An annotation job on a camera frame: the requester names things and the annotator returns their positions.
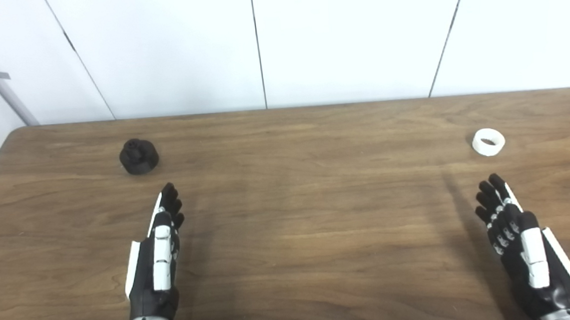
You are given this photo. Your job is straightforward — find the white plastic ring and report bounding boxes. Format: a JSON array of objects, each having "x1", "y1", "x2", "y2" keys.
[{"x1": 471, "y1": 127, "x2": 507, "y2": 158}]

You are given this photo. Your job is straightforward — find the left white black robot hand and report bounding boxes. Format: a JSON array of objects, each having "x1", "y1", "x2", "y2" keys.
[{"x1": 118, "y1": 181, "x2": 192, "y2": 320}]

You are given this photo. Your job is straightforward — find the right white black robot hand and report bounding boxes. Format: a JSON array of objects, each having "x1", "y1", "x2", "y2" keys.
[{"x1": 473, "y1": 168, "x2": 570, "y2": 320}]

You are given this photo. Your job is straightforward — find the round black plastic part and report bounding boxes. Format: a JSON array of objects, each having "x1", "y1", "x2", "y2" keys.
[{"x1": 118, "y1": 137, "x2": 161, "y2": 176}]

